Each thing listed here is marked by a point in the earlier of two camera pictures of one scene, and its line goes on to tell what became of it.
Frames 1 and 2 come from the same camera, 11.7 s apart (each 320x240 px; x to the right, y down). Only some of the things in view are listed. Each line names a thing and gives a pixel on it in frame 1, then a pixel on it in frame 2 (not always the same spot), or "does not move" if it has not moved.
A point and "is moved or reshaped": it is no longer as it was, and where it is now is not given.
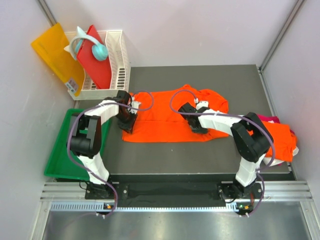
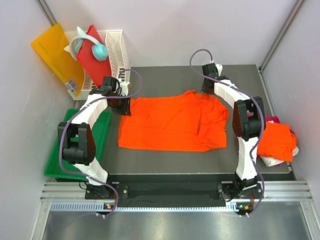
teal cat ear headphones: (99, 52) does not move
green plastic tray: (61, 164) does not move
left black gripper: (128, 126) → (125, 110)
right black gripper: (200, 131) → (203, 90)
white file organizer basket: (119, 66) does not move
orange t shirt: (159, 120) is moved or reshaped
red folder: (99, 72) does not move
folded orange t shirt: (284, 139) does not move
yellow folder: (50, 46) does not move
